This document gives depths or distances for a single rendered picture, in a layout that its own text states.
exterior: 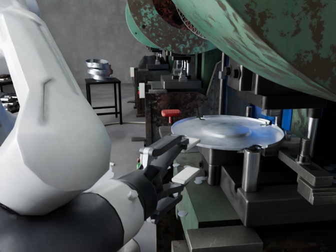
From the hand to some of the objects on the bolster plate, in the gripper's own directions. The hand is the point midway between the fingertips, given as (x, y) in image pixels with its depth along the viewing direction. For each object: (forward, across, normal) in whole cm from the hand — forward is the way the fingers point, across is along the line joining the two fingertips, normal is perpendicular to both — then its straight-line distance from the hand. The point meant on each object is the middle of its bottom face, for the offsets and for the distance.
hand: (187, 159), depth 59 cm
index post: (+8, -8, -11) cm, 15 cm away
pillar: (+40, -4, -10) cm, 41 cm away
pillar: (+27, -5, -20) cm, 34 cm away
